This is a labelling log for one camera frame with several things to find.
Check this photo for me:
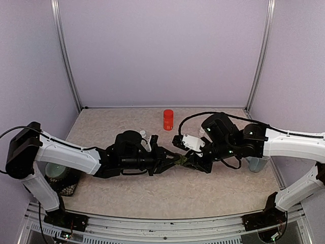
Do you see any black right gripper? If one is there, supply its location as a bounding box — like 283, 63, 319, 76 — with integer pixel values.
183, 135, 237, 173

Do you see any black square tray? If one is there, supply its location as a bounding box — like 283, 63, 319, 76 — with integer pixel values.
45, 167, 82, 197

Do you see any right aluminium frame post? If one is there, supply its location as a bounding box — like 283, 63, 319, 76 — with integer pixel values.
245, 0, 276, 114

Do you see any aluminium frame post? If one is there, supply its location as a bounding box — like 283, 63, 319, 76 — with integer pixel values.
51, 0, 83, 113
245, 0, 276, 114

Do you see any green pill organizer box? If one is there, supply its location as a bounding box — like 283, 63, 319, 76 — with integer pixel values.
174, 155, 193, 169

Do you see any green ceramic bowl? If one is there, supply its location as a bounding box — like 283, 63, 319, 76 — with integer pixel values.
45, 163, 68, 179

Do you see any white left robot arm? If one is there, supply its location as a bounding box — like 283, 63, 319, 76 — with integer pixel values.
5, 122, 180, 226

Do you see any red cylindrical can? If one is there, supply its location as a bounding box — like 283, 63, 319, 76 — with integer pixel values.
163, 109, 174, 131

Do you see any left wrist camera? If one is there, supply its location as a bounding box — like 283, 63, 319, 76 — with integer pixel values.
145, 135, 158, 153

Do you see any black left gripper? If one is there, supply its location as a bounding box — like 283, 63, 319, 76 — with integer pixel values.
120, 144, 181, 177

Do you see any front aluminium rail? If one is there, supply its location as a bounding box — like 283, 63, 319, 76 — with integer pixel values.
23, 203, 312, 243

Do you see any light blue mug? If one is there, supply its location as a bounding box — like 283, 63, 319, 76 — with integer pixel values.
246, 156, 270, 173

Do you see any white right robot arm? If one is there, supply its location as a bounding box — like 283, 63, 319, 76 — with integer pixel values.
172, 112, 324, 226

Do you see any small white pill bottle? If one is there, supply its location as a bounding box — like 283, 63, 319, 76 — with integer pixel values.
139, 130, 147, 140

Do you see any left aluminium frame post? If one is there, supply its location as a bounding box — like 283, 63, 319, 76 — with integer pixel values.
51, 0, 83, 113

